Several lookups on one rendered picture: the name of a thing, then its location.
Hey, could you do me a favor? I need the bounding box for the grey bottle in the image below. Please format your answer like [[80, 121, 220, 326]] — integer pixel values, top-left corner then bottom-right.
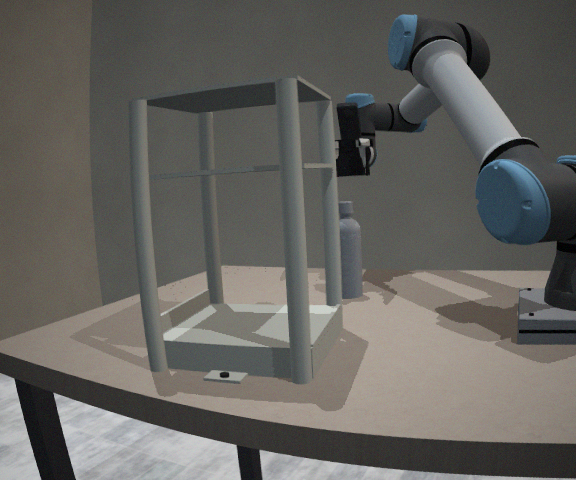
[[339, 202, 363, 299]]

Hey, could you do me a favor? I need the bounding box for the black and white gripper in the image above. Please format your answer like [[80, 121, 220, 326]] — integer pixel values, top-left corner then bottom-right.
[[335, 138, 373, 177]]

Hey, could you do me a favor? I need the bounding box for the grey shelving unit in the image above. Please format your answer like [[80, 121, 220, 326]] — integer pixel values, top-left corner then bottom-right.
[[128, 75, 343, 384]]

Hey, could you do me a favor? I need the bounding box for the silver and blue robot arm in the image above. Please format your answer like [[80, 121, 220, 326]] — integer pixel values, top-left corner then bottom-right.
[[337, 14, 576, 311]]

